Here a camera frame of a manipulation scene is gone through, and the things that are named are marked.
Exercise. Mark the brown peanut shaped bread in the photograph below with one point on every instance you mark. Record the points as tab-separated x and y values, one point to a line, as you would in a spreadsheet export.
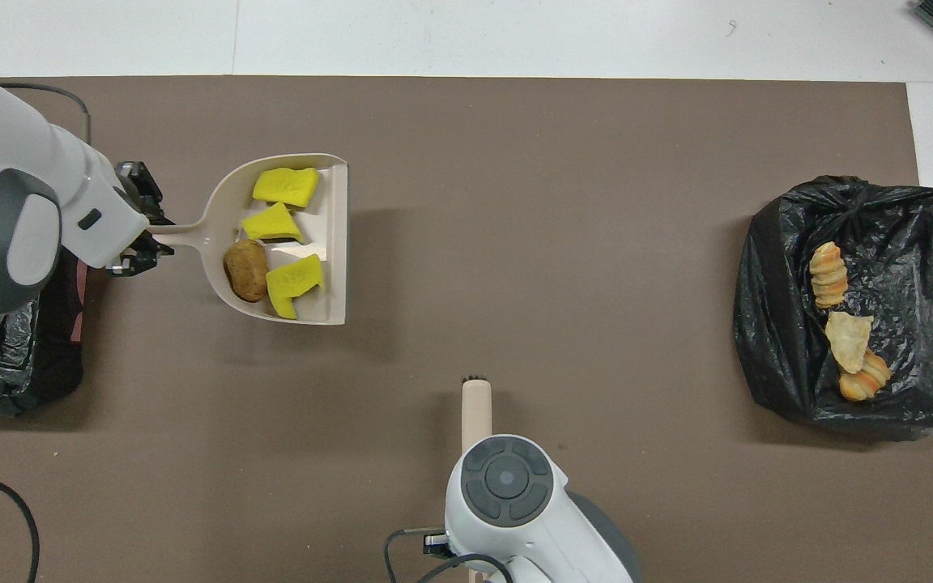
246	271

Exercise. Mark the notched yellow sponge piece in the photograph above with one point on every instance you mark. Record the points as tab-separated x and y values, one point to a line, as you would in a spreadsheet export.
272	224

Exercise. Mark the large yellow sponge piece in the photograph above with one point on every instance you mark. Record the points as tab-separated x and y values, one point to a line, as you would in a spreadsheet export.
287	186

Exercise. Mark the yellow sponge piece green backing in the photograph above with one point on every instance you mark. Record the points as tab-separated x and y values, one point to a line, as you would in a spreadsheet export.
292	283

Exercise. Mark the beige plastic dustpan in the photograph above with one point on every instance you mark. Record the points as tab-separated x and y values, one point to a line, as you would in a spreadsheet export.
329	235

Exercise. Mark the beige hand brush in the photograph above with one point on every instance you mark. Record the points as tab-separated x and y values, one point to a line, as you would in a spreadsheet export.
476	413

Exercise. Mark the pale ridged bread piece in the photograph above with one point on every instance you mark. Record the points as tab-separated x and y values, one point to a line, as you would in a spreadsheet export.
829	275

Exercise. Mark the orange striped croissant toy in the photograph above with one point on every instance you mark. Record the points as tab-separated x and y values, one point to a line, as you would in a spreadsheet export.
865	379

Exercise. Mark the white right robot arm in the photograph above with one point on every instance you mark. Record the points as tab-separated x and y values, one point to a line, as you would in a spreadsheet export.
515	510

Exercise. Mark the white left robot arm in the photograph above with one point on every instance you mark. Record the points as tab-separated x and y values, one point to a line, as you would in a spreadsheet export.
5	202

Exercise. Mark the black bagged bin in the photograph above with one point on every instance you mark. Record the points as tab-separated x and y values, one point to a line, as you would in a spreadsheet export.
774	324

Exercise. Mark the brown table mat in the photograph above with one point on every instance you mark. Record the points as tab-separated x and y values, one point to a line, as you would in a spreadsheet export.
515	202

